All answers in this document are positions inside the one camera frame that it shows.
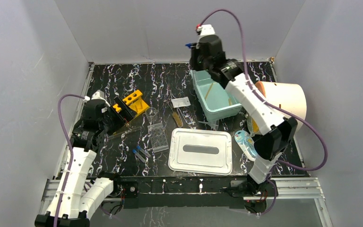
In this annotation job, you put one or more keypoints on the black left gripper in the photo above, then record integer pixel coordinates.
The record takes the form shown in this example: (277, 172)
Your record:
(116, 110)

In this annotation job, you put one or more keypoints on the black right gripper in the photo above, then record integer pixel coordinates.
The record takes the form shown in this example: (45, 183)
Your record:
(194, 51)

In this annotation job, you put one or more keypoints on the brown bristle tube brush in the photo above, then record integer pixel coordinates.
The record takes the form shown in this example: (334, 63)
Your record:
(176, 116)

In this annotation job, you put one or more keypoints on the tan rubber tube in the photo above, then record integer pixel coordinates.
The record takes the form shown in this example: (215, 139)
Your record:
(216, 93)

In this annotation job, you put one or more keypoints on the metal crucible tongs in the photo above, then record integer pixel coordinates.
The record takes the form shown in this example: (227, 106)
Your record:
(187, 117)

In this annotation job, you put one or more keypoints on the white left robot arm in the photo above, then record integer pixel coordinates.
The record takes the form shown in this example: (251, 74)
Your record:
(71, 206)

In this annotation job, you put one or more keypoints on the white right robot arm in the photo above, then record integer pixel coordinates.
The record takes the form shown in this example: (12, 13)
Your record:
(277, 130)

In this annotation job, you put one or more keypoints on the yellow test tube rack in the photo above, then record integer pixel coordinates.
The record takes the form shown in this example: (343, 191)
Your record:
(135, 102)

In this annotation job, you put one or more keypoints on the clear large test tube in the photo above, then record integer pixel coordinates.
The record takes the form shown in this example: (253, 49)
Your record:
(124, 133)

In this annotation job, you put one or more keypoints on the blue capped tube right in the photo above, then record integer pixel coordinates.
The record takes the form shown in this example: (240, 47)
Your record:
(140, 149)

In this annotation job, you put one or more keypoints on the blue capped tube left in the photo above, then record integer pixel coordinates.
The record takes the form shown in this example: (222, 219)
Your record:
(142, 159)

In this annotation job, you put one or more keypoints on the clear well plate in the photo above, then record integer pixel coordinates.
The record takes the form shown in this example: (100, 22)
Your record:
(158, 137)

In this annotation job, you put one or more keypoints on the mint green plastic bin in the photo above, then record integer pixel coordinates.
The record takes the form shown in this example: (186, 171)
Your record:
(216, 103)

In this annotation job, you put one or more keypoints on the white bin lid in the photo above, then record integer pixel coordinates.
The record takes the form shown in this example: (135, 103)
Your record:
(201, 151)

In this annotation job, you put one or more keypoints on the blue packaged tool blister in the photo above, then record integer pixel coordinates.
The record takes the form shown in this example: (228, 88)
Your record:
(246, 144)

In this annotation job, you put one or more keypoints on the white orange centrifuge drum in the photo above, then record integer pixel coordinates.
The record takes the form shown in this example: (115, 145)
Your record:
(289, 97)

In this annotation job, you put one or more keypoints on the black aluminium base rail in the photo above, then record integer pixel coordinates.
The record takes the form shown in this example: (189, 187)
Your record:
(209, 191)

